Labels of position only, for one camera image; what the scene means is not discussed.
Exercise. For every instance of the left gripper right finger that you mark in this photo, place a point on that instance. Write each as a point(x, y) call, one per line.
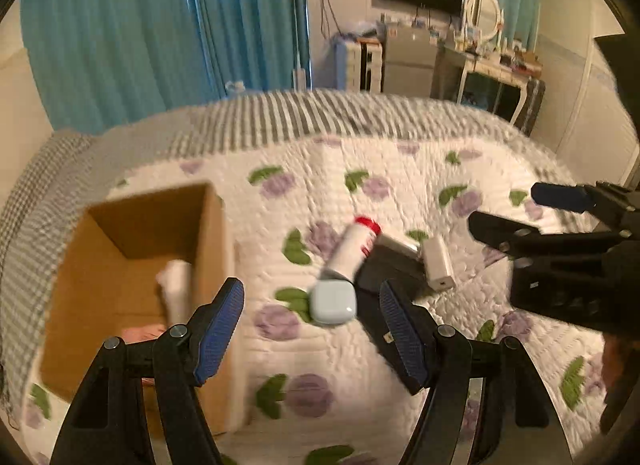
point(516, 424)

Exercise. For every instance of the grey checked bed sheet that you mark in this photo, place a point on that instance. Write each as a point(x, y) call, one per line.
point(72, 170)

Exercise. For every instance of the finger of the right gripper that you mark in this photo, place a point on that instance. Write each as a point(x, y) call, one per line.
point(499, 233)
point(573, 199)

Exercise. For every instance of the white vanity table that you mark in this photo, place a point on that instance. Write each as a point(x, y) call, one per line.
point(453, 70)

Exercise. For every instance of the water jug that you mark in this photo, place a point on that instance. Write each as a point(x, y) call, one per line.
point(234, 89)

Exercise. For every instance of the silver mini fridge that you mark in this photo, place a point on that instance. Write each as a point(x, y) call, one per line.
point(409, 62)

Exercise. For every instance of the black rectangular box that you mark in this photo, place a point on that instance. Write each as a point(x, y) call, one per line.
point(386, 264)

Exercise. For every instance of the cardboard box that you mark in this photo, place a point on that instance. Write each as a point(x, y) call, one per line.
point(107, 279)

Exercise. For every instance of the pink floral box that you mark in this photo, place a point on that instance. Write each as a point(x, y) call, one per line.
point(140, 341)

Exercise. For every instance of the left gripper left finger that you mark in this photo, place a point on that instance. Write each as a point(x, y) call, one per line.
point(106, 421)

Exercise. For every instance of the black tube bottle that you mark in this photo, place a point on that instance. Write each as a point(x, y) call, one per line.
point(370, 316)

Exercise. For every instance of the oval vanity mirror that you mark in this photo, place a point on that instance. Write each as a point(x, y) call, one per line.
point(482, 20)

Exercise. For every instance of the light blue earbuds case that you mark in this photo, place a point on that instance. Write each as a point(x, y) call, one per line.
point(333, 302)

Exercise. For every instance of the white wardrobe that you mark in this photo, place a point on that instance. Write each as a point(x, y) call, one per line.
point(581, 118)

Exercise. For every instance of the blue curtain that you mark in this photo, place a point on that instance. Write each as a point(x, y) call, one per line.
point(98, 64)

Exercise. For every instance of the white power adapter cube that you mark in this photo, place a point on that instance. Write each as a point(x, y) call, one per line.
point(437, 264)

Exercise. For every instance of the white charger plug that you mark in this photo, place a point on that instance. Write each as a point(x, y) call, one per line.
point(408, 249)

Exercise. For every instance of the white bottle red cap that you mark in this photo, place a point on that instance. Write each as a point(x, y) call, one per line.
point(352, 250)

